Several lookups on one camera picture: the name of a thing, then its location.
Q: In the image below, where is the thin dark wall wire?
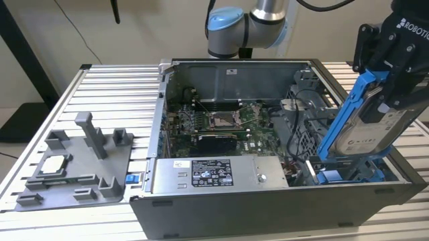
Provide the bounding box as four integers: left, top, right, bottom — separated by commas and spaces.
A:
62, 9, 103, 64

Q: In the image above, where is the silver CPU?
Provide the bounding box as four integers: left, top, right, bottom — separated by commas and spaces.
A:
39, 155, 69, 175

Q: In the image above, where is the thin metal locking lever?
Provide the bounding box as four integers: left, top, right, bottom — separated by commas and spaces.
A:
197, 99, 213, 114

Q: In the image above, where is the CPU socket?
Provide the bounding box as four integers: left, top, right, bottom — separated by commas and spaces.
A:
208, 111, 242, 131

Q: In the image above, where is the long black wire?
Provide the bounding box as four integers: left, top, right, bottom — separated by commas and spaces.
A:
286, 89, 316, 163

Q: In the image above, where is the hard disk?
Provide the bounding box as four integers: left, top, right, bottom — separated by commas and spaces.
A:
317, 67, 424, 161

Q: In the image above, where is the black hanging strap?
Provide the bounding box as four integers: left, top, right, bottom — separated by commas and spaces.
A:
110, 0, 122, 25

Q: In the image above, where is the metal socket cover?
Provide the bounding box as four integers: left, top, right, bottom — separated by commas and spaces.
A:
234, 102, 264, 119

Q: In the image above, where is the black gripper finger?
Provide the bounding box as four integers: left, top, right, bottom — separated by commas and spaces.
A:
361, 32, 429, 124
351, 23, 384, 73

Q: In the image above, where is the grey disk bay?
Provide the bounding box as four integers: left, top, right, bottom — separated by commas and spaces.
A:
306, 155, 373, 187

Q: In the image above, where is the black graphics card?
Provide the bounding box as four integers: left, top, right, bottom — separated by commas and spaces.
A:
195, 134, 238, 154

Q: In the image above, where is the black floor base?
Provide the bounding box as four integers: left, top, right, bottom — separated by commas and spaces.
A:
0, 102, 52, 143

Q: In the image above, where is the blue disk carrier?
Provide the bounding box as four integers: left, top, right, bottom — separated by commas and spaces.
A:
317, 170, 385, 186

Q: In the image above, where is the black slanted pole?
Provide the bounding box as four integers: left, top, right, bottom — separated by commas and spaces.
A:
0, 0, 63, 111

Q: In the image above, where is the grey plastic parts rack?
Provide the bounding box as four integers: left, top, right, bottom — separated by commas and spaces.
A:
15, 111, 135, 212

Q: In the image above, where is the silver power supply unit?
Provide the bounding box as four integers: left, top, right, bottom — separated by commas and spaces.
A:
150, 156, 290, 195

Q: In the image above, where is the black open PC case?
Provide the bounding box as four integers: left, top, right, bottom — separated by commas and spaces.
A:
129, 58, 429, 240

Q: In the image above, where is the green motherboard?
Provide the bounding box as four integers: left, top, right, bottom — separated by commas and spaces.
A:
163, 99, 285, 158

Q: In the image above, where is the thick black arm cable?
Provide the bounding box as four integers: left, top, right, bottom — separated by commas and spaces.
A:
297, 0, 357, 12

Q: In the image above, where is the grey metal drive cage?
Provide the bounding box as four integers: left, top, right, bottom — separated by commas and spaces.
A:
272, 70, 348, 161

